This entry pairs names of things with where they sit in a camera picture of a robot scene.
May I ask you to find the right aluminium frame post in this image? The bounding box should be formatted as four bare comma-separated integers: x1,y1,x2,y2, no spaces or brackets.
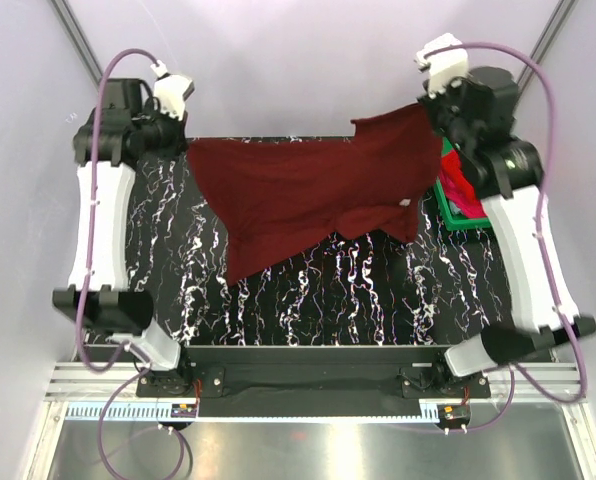
517,0,579,95

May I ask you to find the green plastic bin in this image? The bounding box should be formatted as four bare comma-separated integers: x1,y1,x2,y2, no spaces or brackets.
433,139,491,231

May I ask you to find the pink t shirt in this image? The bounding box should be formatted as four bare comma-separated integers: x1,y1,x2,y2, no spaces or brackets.
447,196,487,219

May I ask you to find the purple cable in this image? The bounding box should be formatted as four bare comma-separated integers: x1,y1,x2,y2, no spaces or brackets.
395,41,590,434
74,48,193,478

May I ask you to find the dark red t shirt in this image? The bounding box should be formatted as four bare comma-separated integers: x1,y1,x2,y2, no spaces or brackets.
187,104,443,285

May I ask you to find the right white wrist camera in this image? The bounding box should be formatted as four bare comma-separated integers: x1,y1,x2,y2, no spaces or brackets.
415,33,469,98

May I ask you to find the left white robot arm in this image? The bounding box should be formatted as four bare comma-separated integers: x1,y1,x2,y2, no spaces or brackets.
52,74,194,396

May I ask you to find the aluminium frame post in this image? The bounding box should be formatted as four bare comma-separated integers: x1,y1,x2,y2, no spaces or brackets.
49,0,103,85
517,0,579,95

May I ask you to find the bright red t shirt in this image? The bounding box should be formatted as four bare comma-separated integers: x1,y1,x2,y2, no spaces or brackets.
439,151,478,204

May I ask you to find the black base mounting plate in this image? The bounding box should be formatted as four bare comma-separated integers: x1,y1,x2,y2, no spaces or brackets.
137,346,490,421

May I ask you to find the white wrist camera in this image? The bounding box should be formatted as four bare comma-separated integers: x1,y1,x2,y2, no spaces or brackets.
415,33,469,98
151,60,195,123

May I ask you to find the white slotted cable duct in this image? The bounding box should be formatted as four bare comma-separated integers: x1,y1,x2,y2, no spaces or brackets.
66,400,440,425

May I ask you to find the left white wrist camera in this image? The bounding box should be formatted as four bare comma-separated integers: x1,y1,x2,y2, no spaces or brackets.
151,60,195,123

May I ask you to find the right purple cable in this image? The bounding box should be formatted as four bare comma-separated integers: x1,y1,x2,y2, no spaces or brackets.
395,41,590,434

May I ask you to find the left aluminium frame post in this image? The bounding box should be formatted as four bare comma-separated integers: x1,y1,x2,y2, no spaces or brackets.
49,0,103,85

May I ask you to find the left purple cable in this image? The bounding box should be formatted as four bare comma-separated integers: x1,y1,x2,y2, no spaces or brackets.
74,48,193,478

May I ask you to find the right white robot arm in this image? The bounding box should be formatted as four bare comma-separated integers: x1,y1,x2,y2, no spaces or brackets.
418,66,596,397

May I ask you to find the aluminium extrusion rail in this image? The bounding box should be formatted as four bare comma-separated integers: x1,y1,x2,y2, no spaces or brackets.
45,362,581,403

